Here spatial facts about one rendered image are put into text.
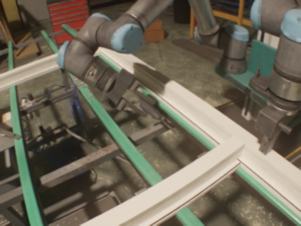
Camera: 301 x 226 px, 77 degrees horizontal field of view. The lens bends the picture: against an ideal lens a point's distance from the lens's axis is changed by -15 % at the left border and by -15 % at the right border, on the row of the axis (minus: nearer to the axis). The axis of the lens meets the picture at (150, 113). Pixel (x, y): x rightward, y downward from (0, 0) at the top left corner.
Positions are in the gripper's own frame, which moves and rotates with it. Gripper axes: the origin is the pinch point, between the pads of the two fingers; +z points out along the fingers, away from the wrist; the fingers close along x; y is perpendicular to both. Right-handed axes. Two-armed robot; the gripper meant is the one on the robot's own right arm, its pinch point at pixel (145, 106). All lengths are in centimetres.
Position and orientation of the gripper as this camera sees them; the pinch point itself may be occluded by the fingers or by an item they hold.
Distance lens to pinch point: 73.8
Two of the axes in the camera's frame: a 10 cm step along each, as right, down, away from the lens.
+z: 8.3, 5.3, 1.7
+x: 5.6, -8.2, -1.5
